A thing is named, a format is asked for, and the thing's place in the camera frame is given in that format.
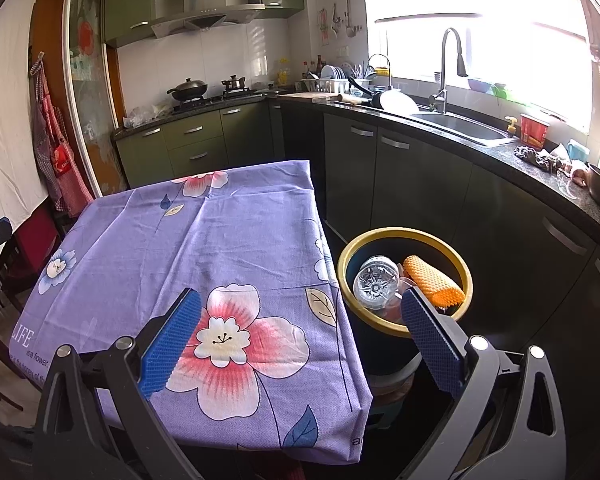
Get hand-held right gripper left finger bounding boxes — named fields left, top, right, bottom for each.
left=32, top=287, right=203, bottom=480

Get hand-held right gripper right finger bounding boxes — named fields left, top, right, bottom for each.
left=401, top=287, right=568, bottom=480

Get yellow-rimmed dark trash bin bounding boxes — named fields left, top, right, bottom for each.
left=337, top=227, right=473, bottom=376

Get orange foam net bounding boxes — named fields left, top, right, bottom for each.
left=402, top=255, right=466, bottom=307

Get large clear plastic bottle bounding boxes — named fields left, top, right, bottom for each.
left=352, top=255, right=406, bottom=311

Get red chair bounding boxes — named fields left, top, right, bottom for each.
left=10, top=205, right=61, bottom=271

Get red checked apron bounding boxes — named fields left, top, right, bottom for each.
left=29, top=52, right=93, bottom=213

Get purple floral tablecloth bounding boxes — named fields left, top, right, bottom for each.
left=8, top=160, right=373, bottom=466

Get white hanging cloth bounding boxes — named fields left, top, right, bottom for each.
left=0, top=0, right=51, bottom=231

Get dark lower cabinets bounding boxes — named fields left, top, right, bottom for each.
left=270, top=97, right=600, bottom=411

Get glass sliding door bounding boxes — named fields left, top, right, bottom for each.
left=62, top=0, right=126, bottom=198

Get clear plastic bags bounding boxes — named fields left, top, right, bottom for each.
left=122, top=105, right=173, bottom=128

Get green lower cabinets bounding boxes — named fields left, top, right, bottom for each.
left=114, top=95, right=283, bottom=188

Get green cabinets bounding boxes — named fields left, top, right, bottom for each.
left=105, top=0, right=306, bottom=48
left=114, top=95, right=283, bottom=188

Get dark patterned rag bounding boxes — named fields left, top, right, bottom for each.
left=514, top=145, right=561, bottom=173

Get steel sink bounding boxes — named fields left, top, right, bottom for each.
left=412, top=110, right=521, bottom=147

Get red paper cup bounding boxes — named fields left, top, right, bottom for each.
left=520, top=112, right=551, bottom=148

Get white plate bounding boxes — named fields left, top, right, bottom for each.
left=375, top=87, right=421, bottom=113

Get black wok with lid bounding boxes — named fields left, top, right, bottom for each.
left=166, top=77, right=208, bottom=102

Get steel kitchen faucet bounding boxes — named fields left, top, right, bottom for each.
left=428, top=27, right=468, bottom=113

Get gas stove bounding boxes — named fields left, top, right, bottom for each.
left=172, top=89, right=266, bottom=111

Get green upper cabinets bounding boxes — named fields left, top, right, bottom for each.
left=105, top=0, right=306, bottom=48

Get dish rack with dishes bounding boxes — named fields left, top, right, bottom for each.
left=300, top=62, right=373, bottom=93

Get steel range hood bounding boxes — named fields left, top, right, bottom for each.
left=150, top=0, right=266, bottom=38

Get hanging kitchen utensils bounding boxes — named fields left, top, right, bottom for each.
left=317, top=0, right=363, bottom=41

